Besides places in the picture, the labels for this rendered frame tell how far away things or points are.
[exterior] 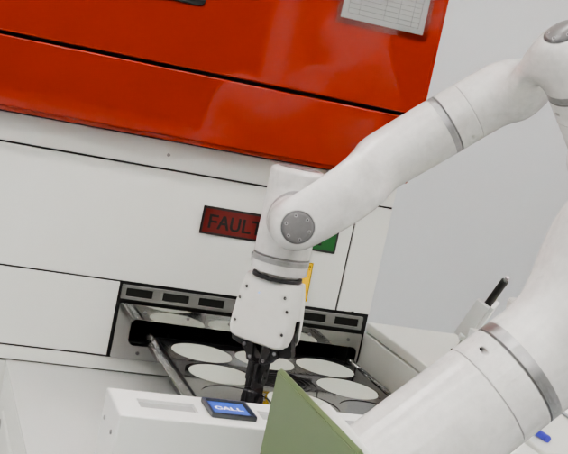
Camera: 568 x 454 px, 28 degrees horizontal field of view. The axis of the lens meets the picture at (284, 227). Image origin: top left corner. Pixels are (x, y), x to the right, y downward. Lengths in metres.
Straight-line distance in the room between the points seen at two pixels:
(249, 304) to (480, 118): 0.43
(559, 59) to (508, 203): 2.33
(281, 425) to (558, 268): 0.33
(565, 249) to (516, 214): 2.66
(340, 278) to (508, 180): 1.87
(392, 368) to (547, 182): 2.05
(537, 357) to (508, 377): 0.04
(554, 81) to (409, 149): 0.24
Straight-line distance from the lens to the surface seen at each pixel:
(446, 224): 3.73
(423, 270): 3.73
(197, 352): 1.84
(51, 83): 1.78
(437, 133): 1.63
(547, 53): 1.52
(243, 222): 1.92
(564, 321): 1.17
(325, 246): 1.97
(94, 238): 1.87
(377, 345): 1.98
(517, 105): 1.62
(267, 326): 1.65
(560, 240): 1.20
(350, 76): 1.89
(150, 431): 1.30
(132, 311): 1.90
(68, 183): 1.85
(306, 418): 1.16
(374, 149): 1.62
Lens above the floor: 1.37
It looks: 8 degrees down
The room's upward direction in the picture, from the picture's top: 12 degrees clockwise
